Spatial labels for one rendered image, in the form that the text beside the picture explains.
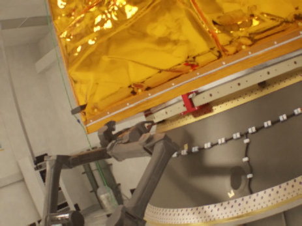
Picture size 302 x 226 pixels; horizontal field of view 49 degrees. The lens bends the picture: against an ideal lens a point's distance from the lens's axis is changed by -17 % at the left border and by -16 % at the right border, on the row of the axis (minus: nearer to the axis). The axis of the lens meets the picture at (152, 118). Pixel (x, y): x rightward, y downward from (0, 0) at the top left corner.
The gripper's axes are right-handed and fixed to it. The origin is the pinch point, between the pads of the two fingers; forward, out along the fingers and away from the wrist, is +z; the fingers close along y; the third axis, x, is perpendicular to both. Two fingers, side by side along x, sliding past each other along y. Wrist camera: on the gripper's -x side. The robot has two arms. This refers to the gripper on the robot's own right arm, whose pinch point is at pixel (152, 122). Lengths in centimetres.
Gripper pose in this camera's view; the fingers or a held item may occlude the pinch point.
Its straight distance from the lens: 187.7
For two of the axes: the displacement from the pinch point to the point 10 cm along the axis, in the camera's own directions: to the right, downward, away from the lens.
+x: -4.9, -8.7, -0.8
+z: 7.3, -4.5, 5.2
